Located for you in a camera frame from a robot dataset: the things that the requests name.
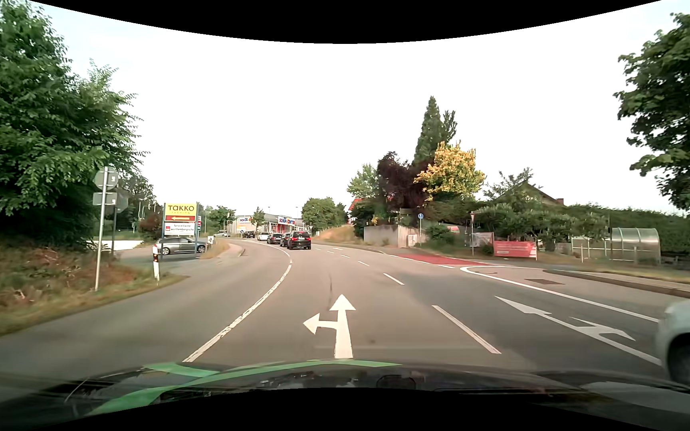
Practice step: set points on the black car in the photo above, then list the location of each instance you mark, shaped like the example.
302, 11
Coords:
299, 240

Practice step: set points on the queue of cars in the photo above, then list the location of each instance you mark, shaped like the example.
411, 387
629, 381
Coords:
273, 237

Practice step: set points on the low shop building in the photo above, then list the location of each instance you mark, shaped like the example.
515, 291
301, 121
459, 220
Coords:
270, 224

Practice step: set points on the blue round road sign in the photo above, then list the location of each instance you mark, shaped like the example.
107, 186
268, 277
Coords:
420, 224

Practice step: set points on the group of trees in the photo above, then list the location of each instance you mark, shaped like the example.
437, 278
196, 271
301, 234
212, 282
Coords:
435, 179

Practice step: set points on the grey asphalt road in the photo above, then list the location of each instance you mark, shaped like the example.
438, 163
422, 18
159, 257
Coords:
381, 311

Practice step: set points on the road markings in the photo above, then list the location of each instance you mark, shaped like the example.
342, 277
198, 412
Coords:
342, 335

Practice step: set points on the yellow and white billboard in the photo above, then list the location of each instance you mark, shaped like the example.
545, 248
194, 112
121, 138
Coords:
180, 218

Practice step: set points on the grey car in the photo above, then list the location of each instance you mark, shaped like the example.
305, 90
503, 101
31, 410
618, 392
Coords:
180, 245

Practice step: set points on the red banner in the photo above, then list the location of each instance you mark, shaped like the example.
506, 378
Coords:
514, 249

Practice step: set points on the car's own bonnet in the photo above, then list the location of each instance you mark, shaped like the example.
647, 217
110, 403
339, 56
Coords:
345, 389

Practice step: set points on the house with brown roof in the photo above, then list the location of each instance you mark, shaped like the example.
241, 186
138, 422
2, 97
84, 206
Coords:
536, 196

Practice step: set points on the metal fence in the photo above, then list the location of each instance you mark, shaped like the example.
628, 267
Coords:
608, 248

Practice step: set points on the curved glass shelter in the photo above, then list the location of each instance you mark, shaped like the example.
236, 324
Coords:
635, 242

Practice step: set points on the grey pavement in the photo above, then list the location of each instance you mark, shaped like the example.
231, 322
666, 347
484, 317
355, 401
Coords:
632, 276

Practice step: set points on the grass verge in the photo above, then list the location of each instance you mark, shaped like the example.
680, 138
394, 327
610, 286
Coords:
27, 281
638, 269

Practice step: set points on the green hedge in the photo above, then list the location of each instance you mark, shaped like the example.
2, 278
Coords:
662, 230

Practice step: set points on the large green tree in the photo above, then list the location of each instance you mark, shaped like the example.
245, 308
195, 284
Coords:
680, 108
33, 131

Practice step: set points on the grey concrete wall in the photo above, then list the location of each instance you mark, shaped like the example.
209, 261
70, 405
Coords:
388, 235

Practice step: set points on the red and white marker post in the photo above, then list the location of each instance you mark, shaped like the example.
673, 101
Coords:
156, 261

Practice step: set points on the road sign on grey post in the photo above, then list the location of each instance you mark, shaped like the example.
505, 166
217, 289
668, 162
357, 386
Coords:
104, 197

